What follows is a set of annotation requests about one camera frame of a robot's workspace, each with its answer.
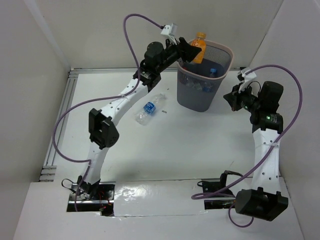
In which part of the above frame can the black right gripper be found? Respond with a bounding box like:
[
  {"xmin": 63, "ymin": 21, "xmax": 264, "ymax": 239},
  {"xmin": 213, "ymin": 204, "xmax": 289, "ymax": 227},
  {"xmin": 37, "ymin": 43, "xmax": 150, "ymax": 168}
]
[{"xmin": 224, "ymin": 81, "xmax": 262, "ymax": 113}]

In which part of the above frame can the small orange juice bottle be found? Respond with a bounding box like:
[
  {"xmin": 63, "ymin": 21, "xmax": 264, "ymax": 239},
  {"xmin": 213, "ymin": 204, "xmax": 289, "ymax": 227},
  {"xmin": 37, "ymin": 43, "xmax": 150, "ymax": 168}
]
[{"xmin": 191, "ymin": 32, "xmax": 207, "ymax": 64}]

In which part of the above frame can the clear bottle blue cap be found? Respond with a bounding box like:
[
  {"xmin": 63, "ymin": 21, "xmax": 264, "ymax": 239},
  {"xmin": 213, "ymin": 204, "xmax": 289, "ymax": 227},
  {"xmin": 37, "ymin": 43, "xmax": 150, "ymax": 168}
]
[{"xmin": 202, "ymin": 68, "xmax": 217, "ymax": 93}]

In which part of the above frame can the clear bottle blue Aqua label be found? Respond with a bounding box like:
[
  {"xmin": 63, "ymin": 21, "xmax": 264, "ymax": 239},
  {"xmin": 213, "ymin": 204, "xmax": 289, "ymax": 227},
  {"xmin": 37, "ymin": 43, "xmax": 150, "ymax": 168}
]
[{"xmin": 134, "ymin": 93, "xmax": 167, "ymax": 126}]

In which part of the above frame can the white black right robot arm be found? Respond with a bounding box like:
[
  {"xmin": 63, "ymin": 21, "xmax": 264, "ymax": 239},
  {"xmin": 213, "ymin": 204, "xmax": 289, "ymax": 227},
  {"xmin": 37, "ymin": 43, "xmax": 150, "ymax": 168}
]
[{"xmin": 224, "ymin": 80, "xmax": 289, "ymax": 222}]

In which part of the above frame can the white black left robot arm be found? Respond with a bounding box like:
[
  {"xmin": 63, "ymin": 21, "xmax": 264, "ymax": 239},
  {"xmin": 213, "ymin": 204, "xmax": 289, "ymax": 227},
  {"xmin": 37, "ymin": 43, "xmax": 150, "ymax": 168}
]
[{"xmin": 77, "ymin": 37, "xmax": 201, "ymax": 200}]

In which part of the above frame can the grey mesh waste bin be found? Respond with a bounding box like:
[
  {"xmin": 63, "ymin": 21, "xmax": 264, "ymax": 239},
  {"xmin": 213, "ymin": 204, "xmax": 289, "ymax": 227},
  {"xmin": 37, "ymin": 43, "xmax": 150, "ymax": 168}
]
[{"xmin": 177, "ymin": 40, "xmax": 234, "ymax": 112}]

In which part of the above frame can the white taped cover sheet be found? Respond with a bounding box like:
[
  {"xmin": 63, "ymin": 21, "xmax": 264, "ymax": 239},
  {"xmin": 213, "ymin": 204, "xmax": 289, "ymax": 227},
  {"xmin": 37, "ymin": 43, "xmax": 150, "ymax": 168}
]
[{"xmin": 113, "ymin": 180, "xmax": 207, "ymax": 217}]

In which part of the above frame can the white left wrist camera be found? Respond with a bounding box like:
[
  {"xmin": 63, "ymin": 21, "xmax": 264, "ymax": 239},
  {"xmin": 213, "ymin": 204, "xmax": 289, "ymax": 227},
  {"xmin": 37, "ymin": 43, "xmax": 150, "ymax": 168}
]
[{"xmin": 160, "ymin": 23, "xmax": 178, "ymax": 45}]

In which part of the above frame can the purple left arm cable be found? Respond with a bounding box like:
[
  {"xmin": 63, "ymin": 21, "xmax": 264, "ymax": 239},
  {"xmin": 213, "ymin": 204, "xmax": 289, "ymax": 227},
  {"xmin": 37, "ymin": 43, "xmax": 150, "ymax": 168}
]
[{"xmin": 52, "ymin": 14, "xmax": 166, "ymax": 212}]

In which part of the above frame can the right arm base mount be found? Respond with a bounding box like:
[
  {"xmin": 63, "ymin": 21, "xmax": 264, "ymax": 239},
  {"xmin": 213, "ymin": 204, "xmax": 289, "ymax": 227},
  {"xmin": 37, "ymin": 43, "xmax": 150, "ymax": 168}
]
[{"xmin": 197, "ymin": 169, "xmax": 251, "ymax": 210}]

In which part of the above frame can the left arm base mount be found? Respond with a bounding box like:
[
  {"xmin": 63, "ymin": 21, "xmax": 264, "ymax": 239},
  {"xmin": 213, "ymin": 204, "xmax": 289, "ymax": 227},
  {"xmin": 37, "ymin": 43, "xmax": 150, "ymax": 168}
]
[{"xmin": 61, "ymin": 178, "xmax": 115, "ymax": 217}]

